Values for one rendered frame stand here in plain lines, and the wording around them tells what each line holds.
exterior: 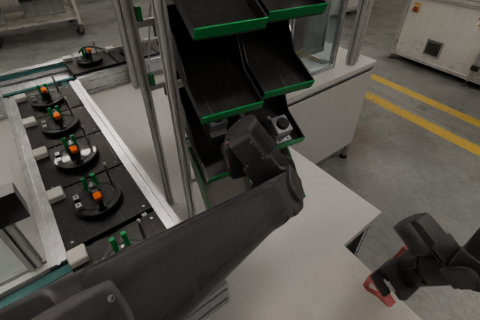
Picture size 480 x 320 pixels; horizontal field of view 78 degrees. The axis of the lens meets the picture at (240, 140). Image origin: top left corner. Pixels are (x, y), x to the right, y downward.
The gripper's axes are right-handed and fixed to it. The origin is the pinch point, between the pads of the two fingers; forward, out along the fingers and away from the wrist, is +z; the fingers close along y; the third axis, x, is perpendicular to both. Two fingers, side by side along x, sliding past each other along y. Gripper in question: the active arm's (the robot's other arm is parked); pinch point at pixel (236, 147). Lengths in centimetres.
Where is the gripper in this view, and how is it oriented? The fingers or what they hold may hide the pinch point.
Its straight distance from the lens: 65.8
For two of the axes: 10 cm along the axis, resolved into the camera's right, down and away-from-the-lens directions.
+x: 1.4, 9.6, 2.5
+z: -3.7, -1.9, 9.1
